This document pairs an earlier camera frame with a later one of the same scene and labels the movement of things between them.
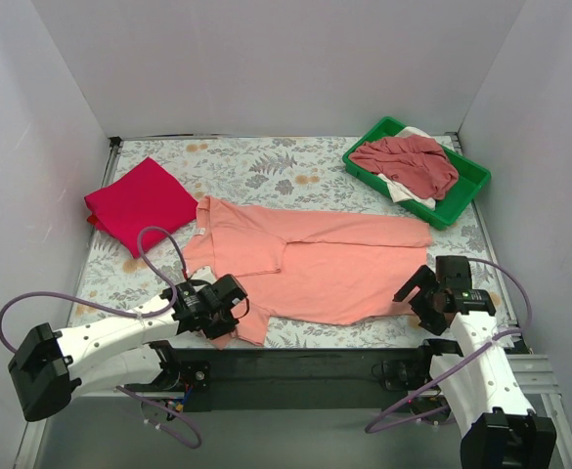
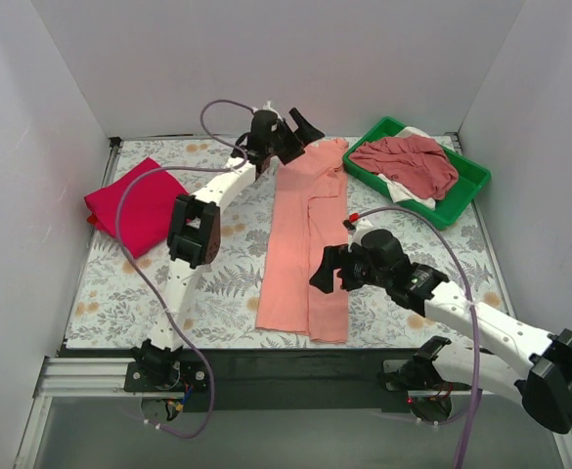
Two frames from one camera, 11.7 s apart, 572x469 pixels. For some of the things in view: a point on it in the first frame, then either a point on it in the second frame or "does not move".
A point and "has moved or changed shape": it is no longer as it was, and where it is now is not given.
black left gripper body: [224, 322] to [289, 144]
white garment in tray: [397, 193] does not move
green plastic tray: [471, 178] does not move
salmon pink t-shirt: [318, 268] has moved or changed shape
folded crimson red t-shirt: [145, 195] does not move
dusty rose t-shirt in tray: [414, 164] does not move
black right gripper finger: [425, 278] to [332, 258]
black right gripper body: [418, 291] to [341, 269]
